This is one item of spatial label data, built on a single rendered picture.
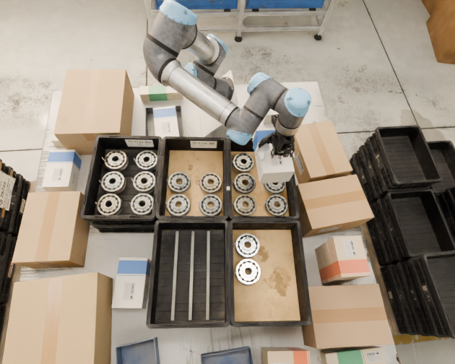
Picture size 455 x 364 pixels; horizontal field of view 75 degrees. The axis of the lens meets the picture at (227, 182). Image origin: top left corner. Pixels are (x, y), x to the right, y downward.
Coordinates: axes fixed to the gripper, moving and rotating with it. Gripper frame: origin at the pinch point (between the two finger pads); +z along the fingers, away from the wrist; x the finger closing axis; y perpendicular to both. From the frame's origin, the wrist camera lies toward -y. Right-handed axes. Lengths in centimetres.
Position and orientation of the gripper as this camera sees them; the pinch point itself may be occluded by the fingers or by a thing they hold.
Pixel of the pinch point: (273, 152)
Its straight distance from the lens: 118.1
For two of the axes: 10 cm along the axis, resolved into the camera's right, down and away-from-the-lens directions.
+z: -0.6, 4.1, 9.1
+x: 9.9, -0.7, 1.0
